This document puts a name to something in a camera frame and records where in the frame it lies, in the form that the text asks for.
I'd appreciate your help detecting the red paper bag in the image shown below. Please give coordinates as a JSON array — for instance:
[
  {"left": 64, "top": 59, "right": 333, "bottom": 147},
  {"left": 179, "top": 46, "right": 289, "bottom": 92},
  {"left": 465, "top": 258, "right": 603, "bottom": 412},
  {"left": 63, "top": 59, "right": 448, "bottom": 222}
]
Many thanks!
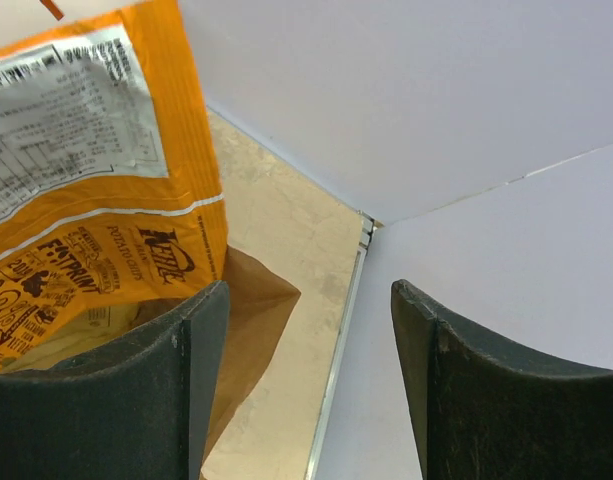
[{"left": 200, "top": 0, "right": 302, "bottom": 464}]

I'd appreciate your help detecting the orange Kettle chip bag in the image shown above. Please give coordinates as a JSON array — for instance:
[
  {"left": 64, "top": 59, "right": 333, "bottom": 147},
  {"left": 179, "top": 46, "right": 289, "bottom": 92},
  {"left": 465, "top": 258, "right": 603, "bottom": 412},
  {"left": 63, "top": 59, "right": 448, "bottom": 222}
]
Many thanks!
[{"left": 0, "top": 1, "right": 228, "bottom": 372}]

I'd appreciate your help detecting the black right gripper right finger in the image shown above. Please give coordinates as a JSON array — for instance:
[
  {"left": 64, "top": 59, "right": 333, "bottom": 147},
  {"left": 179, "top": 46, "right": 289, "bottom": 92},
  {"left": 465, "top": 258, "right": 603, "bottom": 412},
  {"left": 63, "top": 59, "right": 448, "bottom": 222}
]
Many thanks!
[{"left": 391, "top": 280, "right": 613, "bottom": 479}]

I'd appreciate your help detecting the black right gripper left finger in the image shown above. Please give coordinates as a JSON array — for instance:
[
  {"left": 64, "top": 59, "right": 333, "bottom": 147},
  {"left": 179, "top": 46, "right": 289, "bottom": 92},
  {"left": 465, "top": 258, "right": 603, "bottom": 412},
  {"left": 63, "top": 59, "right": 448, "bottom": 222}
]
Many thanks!
[{"left": 0, "top": 281, "right": 230, "bottom": 479}]

